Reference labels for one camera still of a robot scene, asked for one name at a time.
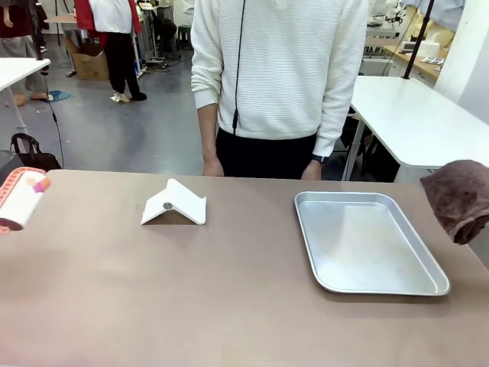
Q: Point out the wooden desk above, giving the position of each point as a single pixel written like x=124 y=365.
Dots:
x=412 y=57

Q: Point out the person left forearm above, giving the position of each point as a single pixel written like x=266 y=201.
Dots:
x=336 y=122

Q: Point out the small white table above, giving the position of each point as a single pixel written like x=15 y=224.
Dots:
x=19 y=70

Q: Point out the person left hand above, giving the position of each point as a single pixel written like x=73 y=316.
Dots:
x=312 y=171

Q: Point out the brown cardboard box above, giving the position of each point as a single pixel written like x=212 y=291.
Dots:
x=89 y=63

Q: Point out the person right forearm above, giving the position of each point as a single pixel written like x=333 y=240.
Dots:
x=208 y=134

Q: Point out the person right hand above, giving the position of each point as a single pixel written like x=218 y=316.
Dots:
x=212 y=167

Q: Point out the pink paper scrap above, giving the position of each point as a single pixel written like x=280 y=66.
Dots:
x=37 y=187

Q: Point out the brown cloth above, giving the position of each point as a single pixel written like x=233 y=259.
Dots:
x=458 y=199

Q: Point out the dark brown bag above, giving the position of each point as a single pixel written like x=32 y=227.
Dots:
x=34 y=156

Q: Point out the green plastic stool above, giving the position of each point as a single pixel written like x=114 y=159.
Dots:
x=185 y=36

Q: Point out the white knit sweater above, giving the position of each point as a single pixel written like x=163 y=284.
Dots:
x=279 y=65

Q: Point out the bystander in red white top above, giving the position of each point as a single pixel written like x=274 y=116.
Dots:
x=118 y=46

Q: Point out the yellow paper on floor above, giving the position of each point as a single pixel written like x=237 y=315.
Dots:
x=120 y=98

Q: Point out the white folded roller stand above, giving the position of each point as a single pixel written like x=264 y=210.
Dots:
x=172 y=208

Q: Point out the black trousers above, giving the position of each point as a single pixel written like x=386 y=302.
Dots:
x=267 y=156

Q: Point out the black vertical pole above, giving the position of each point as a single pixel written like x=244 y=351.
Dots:
x=420 y=34

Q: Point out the orange paper scrap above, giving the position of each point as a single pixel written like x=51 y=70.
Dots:
x=45 y=182

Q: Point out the grey metal stool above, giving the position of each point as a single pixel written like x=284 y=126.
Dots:
x=5 y=164

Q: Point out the silver metal tray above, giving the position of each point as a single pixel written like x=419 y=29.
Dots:
x=366 y=244

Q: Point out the black wristwatch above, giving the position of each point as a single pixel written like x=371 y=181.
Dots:
x=320 y=159

